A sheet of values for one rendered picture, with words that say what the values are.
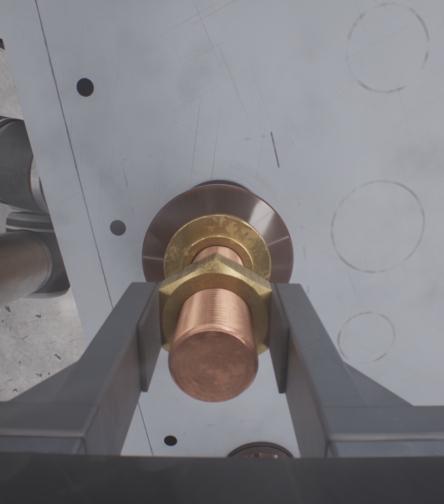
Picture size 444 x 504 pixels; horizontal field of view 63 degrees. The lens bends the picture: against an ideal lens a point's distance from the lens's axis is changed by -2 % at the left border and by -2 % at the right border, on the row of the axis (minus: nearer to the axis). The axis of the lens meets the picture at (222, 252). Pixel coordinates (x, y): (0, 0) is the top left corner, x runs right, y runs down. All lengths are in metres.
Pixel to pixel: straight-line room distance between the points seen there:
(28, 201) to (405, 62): 0.40
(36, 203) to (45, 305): 1.59
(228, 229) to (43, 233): 0.48
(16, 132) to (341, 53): 0.35
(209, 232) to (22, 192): 0.30
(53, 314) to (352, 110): 1.87
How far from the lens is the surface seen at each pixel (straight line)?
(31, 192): 0.47
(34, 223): 0.66
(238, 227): 0.21
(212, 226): 0.21
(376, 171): 0.33
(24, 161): 0.46
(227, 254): 0.19
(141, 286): 0.16
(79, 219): 0.34
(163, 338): 0.16
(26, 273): 0.57
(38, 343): 2.16
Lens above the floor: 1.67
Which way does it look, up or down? 74 degrees down
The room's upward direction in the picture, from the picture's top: 179 degrees counter-clockwise
